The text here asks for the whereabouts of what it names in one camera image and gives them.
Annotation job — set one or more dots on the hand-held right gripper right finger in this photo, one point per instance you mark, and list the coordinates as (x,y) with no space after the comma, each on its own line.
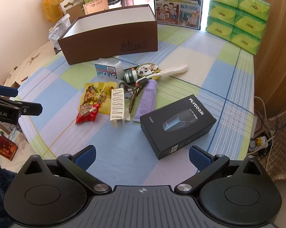
(200,158)

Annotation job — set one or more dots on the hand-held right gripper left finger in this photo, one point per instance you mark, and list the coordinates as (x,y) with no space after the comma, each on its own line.
(86,157)

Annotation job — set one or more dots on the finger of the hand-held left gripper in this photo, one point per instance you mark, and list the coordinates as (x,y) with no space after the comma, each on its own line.
(6,91)
(30,109)

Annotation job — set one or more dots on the black shaver box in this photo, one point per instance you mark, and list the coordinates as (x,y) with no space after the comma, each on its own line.
(178,123)

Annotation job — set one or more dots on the red snack packet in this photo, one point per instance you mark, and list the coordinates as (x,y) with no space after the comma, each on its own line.
(87,115)

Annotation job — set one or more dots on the white plastic rack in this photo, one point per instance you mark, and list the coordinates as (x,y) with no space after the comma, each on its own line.
(119,104)

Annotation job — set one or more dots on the yellow snack packet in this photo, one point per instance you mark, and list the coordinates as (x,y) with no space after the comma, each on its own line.
(98,92)

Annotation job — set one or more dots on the brown hair claw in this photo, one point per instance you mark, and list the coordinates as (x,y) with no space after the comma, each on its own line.
(133,97)

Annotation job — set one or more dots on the purple tube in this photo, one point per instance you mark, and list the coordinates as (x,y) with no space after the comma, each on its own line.
(149,97)

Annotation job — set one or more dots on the clear pocket tissue pack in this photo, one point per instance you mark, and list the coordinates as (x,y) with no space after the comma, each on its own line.
(107,67)

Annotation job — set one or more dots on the green round item packet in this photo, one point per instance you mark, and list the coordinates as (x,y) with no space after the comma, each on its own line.
(133,74)

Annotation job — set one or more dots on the brown cardboard box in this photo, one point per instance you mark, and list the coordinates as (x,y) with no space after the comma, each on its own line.
(109,45)

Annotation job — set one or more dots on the red patterned box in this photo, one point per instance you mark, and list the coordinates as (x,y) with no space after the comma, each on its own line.
(4,148)

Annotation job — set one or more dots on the white power strip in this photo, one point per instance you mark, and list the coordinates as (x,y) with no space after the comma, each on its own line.
(259,144)

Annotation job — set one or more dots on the dark blue fluffy cloth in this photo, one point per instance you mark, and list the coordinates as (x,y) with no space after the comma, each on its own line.
(0,190)

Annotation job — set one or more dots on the clear plastic bag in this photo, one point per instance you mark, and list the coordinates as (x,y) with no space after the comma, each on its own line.
(58,30)

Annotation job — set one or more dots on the beige quilted cushion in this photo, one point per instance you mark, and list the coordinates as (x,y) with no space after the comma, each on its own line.
(284,147)

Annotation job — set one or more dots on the yellow plastic bag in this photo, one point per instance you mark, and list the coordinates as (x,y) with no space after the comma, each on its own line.
(54,4)

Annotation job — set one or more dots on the brown cardboard carton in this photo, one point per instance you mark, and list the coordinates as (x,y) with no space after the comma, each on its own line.
(76,13)

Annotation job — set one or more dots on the wooden wardrobe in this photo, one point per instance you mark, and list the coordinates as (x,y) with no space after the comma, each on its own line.
(276,64)

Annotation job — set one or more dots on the open cardboard box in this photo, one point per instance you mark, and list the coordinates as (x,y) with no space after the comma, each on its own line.
(95,4)

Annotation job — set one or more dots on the stack of green tissue packs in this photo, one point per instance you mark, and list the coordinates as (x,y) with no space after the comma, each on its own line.
(238,16)

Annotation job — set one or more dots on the blue printed milk carton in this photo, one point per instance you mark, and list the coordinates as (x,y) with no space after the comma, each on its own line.
(178,4)

